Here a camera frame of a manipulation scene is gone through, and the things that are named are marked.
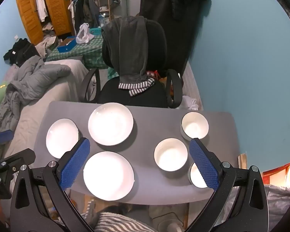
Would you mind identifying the white hanging shirt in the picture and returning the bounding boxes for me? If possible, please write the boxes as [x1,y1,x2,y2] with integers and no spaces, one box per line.
[35,0,49,22]

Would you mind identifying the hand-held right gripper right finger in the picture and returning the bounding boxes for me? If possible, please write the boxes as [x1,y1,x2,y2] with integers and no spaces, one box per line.
[184,138,270,232]

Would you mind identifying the white plate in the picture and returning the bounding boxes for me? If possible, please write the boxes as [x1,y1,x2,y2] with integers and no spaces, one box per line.
[83,151,135,201]
[88,102,134,146]
[46,118,80,159]

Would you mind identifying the white plastic appliance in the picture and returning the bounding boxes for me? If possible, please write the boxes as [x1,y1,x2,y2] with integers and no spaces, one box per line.
[148,204,186,232]

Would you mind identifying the black covered clothes rack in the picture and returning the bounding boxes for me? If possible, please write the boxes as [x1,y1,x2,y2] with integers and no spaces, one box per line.
[138,0,209,75]

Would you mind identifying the grey clothing heap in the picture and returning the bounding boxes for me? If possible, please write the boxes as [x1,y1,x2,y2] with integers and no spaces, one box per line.
[35,36,58,56]

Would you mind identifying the white plastic bag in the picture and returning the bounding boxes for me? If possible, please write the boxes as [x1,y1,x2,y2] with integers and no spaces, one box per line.
[76,23,95,44]

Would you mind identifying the white bowl with black rim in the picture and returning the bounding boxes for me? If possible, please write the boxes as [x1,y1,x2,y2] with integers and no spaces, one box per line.
[180,111,209,141]
[154,138,188,172]
[188,162,209,189]

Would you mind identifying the grey striped rug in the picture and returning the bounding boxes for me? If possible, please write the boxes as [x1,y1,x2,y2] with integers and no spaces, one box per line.
[81,199,157,232]

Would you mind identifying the blue box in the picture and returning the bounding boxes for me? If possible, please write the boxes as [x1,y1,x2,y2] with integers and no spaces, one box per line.
[57,37,77,53]

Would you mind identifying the red wooden frame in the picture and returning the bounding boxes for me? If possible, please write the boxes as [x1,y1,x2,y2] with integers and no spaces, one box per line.
[262,165,289,185]

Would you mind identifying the green checkered tablecloth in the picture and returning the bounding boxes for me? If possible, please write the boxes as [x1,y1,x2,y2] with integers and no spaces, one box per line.
[46,34,109,69]

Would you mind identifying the wooden board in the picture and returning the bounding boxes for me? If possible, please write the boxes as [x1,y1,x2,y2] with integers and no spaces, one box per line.
[237,153,247,170]

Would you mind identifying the dark grey striped-cuff garment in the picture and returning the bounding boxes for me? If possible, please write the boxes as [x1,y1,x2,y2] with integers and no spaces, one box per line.
[102,16,156,97]

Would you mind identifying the black office chair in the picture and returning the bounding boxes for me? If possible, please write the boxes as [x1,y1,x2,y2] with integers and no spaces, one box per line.
[81,19,183,109]

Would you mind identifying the white cloth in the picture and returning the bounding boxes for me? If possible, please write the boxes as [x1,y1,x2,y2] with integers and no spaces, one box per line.
[181,95,199,110]

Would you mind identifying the grey tarp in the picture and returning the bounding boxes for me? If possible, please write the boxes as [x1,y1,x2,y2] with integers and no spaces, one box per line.
[263,184,290,232]

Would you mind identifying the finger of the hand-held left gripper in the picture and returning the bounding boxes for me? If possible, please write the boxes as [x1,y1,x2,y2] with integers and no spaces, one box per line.
[0,130,14,148]
[0,148,36,173]

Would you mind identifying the dark hanging clothes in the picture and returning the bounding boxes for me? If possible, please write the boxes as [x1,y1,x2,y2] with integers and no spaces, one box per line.
[72,0,100,29]

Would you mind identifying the grey bed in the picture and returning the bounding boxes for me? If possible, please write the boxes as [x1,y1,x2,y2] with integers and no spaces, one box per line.
[1,59,97,160]

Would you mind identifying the grey blanket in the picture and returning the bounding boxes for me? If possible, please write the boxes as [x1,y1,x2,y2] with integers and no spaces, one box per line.
[0,55,71,136]

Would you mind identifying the wooden louvered wardrobe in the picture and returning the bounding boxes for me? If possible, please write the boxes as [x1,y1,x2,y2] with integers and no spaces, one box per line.
[15,0,74,45]

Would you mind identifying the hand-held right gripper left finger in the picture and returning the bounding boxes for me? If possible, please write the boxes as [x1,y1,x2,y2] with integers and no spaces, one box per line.
[11,137,97,232]

